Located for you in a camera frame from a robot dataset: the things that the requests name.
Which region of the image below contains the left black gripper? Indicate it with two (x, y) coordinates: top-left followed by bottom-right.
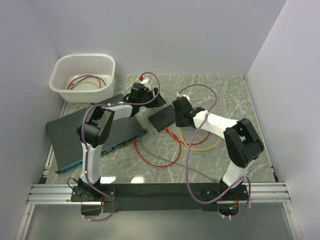
(138, 87), (167, 109)

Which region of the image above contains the small black switch box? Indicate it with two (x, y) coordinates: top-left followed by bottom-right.
(148, 104), (176, 133)

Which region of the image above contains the yellow patch cable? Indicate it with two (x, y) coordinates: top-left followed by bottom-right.
(179, 127), (222, 152)

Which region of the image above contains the large black network switch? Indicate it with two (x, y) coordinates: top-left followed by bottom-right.
(46, 109), (147, 174)

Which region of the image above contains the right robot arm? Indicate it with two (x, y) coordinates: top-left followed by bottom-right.
(172, 96), (265, 201)

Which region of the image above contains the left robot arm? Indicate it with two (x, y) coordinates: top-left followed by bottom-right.
(77, 82), (166, 201)

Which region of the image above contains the white plastic tub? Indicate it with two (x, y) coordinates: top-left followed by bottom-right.
(49, 54), (116, 103)

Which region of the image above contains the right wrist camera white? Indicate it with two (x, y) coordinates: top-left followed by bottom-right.
(176, 92), (190, 101)

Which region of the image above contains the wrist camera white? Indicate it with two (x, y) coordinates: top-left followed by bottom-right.
(176, 92), (190, 101)
(139, 75), (152, 90)

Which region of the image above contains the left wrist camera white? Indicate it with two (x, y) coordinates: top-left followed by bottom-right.
(139, 75), (152, 90)

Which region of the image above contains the blue cable in tub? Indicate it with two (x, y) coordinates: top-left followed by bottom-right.
(71, 75), (105, 88)

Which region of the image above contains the red cable in tub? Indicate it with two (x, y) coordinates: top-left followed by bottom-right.
(67, 74), (103, 88)

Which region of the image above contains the yellow cable in tub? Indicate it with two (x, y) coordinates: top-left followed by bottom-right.
(66, 81), (101, 90)

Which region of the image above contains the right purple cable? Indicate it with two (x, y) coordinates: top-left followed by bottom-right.
(176, 84), (252, 221)

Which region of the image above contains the purple cable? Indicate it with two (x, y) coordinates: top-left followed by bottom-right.
(176, 84), (252, 221)
(79, 72), (162, 223)

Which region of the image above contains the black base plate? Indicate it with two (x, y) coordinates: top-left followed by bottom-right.
(70, 182), (249, 212)

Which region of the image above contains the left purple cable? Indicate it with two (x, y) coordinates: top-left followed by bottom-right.
(79, 72), (162, 223)

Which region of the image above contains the aluminium rail right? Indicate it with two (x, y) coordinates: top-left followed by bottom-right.
(250, 182), (291, 203)

